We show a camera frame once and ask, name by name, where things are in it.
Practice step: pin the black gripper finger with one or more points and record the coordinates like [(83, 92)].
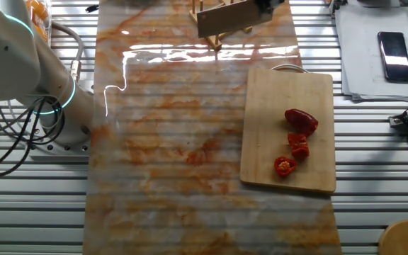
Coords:
[(269, 4)]

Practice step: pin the steel cleaver knife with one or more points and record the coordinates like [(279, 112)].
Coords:
[(229, 19)]

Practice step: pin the large red chili pepper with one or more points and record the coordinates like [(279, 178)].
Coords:
[(301, 122)]

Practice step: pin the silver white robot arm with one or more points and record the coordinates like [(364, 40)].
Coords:
[(5, 53)]

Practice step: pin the medium red chili piece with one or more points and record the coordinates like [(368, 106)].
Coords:
[(299, 145)]

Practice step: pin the small red chili slice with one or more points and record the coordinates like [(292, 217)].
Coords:
[(284, 167)]

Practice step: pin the wooden peg dish rack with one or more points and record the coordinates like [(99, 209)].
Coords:
[(214, 42)]

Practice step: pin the white paper stack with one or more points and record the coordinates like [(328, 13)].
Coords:
[(361, 60)]

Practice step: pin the wooden cutting board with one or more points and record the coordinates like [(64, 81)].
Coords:
[(267, 134)]

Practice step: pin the black smartphone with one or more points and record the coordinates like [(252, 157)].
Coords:
[(395, 56)]

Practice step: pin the orange marbled table mat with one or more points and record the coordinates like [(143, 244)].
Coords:
[(172, 141)]

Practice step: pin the clear plastic orange package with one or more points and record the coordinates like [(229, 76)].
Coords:
[(39, 14)]

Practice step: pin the wooden mug tree stand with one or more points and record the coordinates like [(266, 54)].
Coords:
[(406, 241)]

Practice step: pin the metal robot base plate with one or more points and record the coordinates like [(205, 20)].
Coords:
[(59, 150)]

